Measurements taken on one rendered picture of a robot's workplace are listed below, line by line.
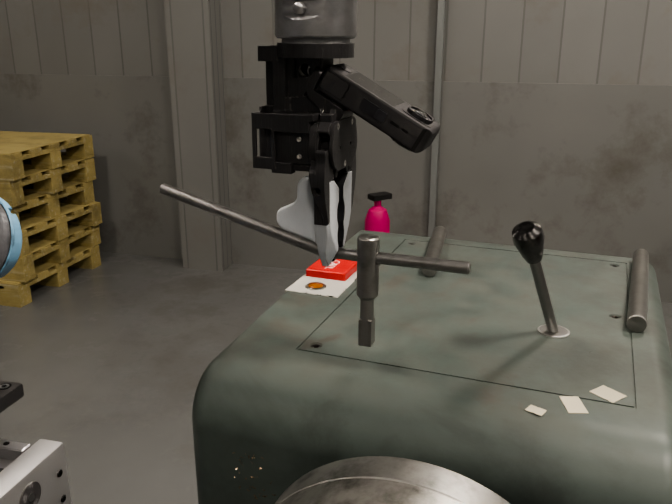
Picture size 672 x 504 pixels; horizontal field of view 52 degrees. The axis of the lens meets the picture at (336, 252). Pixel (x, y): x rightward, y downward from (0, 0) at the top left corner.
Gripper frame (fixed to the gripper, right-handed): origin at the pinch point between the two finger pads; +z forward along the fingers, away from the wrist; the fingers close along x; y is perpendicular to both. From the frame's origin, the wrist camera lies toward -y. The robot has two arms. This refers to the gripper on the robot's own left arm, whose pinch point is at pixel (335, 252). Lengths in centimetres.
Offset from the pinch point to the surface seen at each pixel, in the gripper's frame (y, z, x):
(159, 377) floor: 157, 139, -188
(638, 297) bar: -30.6, 10.0, -25.0
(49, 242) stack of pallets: 290, 109, -270
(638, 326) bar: -30.5, 11.3, -18.9
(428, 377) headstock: -9.9, 12.3, -0.2
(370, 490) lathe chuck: -8.9, 14.3, 16.4
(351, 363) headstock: -1.6, 12.3, -0.5
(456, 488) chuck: -15.4, 14.4, 13.5
